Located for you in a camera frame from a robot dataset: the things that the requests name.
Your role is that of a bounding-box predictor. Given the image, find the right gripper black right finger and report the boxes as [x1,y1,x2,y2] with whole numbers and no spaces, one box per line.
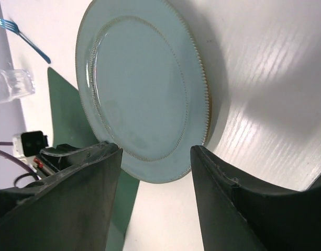
[190,145,321,250]

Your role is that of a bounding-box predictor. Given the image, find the blue metal fork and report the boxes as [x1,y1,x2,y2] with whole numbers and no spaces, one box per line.
[0,18,51,64]

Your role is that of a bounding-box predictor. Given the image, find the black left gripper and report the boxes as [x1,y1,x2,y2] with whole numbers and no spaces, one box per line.
[13,143,80,188]

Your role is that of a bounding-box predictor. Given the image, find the clear drinking glass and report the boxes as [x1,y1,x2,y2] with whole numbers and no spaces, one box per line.
[0,70,35,104]

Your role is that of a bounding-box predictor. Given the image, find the teal ceramic plate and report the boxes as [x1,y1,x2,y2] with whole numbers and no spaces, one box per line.
[75,1,212,184]

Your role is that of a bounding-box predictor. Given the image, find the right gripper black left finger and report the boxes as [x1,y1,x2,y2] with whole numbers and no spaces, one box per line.
[0,142,123,250]

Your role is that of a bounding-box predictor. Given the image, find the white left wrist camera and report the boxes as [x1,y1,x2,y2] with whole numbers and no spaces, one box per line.
[12,131,48,158]

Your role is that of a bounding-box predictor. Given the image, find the dark green placemat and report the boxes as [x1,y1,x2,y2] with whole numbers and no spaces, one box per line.
[47,67,139,238]

